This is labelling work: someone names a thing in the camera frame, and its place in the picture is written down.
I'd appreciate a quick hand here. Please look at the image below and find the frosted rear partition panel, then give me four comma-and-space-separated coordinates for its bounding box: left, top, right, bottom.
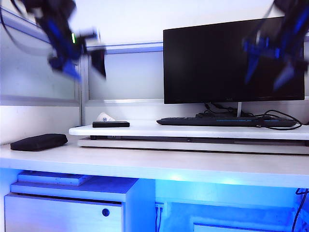
82, 31, 309, 104

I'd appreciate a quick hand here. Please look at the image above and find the white desk riser board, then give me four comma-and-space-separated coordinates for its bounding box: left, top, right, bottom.
69, 120, 309, 141

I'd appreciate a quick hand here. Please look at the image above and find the white drawer cabinet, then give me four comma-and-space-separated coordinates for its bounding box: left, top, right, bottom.
4, 176, 140, 232

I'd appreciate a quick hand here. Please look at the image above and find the grey desk riser base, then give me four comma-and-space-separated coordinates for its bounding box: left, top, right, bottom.
77, 135, 309, 155

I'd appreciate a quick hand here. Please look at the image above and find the white flat slab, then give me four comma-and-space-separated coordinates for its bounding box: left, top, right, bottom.
17, 170, 94, 187

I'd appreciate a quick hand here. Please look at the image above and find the black hanging cable under desk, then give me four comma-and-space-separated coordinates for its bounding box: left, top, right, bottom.
290, 188, 309, 232

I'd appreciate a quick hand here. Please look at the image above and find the black portable hard drive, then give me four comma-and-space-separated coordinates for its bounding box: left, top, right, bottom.
92, 121, 130, 129

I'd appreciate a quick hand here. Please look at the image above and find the frosted side partition panel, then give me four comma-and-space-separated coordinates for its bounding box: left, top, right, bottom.
0, 6, 82, 107

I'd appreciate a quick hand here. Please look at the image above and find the black keyboard with blue stripe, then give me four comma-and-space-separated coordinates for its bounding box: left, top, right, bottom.
156, 116, 297, 128

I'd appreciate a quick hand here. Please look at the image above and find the black USB data cable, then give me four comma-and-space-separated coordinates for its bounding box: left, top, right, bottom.
251, 109, 303, 131

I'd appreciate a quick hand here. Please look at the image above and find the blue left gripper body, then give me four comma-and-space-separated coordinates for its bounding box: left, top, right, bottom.
47, 36, 88, 71

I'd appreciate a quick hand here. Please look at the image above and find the white paper cup blue logo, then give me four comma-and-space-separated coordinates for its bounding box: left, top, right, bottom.
96, 112, 116, 123

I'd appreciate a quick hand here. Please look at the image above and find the black monitor cable bundle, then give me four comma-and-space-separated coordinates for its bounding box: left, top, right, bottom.
195, 102, 239, 119

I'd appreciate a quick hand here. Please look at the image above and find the wall socket with plugs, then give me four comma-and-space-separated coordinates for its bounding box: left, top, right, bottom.
154, 202, 165, 232

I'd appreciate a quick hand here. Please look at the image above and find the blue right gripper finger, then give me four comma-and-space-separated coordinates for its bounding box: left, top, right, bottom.
243, 53, 261, 86
273, 60, 297, 92

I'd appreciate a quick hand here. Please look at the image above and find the black computer monitor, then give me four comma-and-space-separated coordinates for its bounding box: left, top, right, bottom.
163, 16, 306, 105

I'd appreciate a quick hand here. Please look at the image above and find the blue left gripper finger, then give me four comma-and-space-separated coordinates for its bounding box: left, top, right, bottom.
62, 59, 83, 83
47, 55, 64, 72

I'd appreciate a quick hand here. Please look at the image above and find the black soft pouch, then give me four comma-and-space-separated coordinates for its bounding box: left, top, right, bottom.
10, 133, 69, 152

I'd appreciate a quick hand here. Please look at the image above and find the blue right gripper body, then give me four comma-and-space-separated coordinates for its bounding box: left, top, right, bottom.
242, 35, 283, 60

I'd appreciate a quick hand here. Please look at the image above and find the grey partition corner post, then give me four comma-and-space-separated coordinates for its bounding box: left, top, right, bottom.
75, 55, 89, 127

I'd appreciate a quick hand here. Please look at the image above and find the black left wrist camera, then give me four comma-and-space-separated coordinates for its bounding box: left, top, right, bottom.
88, 45, 108, 81

